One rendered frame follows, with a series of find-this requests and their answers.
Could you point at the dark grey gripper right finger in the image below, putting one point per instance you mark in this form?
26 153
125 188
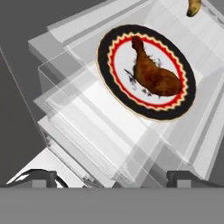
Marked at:
179 176

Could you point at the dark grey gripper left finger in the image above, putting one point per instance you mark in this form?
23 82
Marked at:
43 176

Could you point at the white fridge with glass shelves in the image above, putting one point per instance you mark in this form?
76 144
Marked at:
96 125

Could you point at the brown chicken drumstick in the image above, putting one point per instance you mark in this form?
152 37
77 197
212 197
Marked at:
153 74

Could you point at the black red white plate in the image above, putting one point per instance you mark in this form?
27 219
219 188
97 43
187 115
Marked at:
116 84

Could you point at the yellow brown banana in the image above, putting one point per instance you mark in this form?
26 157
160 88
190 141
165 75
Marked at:
194 6

